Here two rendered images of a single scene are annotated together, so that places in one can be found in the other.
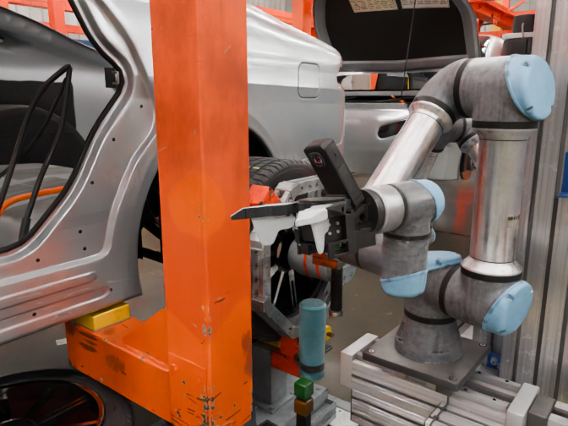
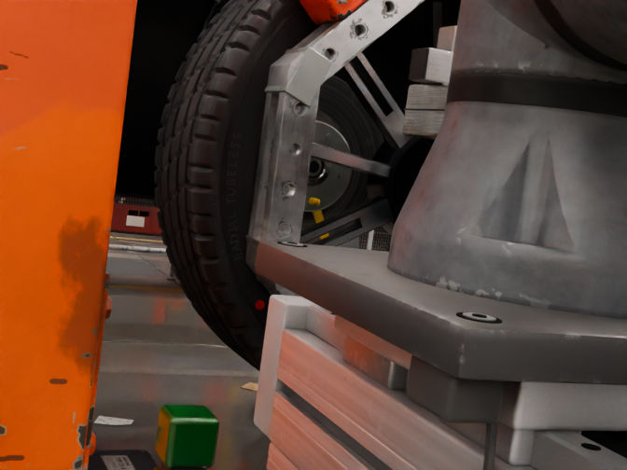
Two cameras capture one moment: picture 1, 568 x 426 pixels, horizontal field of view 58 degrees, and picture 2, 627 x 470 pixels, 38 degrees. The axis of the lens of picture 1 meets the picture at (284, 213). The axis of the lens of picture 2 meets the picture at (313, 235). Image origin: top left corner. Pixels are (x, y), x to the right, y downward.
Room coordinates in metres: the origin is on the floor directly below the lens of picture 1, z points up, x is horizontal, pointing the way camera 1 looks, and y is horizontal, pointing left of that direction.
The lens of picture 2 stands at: (0.63, -0.45, 0.87)
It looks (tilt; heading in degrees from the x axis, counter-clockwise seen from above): 5 degrees down; 28
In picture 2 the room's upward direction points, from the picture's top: 8 degrees clockwise
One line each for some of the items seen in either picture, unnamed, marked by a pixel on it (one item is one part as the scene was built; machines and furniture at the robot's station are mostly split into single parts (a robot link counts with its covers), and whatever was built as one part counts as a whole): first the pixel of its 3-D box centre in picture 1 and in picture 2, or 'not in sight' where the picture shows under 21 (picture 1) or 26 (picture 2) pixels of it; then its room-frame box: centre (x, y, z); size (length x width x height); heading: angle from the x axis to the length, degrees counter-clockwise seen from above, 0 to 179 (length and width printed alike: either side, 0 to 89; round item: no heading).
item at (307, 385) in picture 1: (303, 388); (187, 435); (1.21, -0.05, 0.64); 0.04 x 0.04 x 0.04; 52
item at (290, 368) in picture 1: (296, 347); not in sight; (1.74, -0.05, 0.48); 0.16 x 0.12 x 0.17; 52
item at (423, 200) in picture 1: (408, 205); not in sight; (0.83, -0.21, 1.21); 0.11 x 0.08 x 0.09; 127
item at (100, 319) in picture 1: (101, 312); not in sight; (1.56, 0.60, 0.71); 0.14 x 0.14 x 0.05; 52
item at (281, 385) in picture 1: (269, 375); not in sight; (1.83, 0.06, 0.32); 0.40 x 0.30 x 0.28; 142
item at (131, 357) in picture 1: (133, 330); not in sight; (1.45, 0.46, 0.69); 0.52 x 0.17 x 0.35; 52
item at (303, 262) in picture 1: (322, 259); not in sight; (1.68, -0.13, 0.85); 0.21 x 0.14 x 0.14; 52
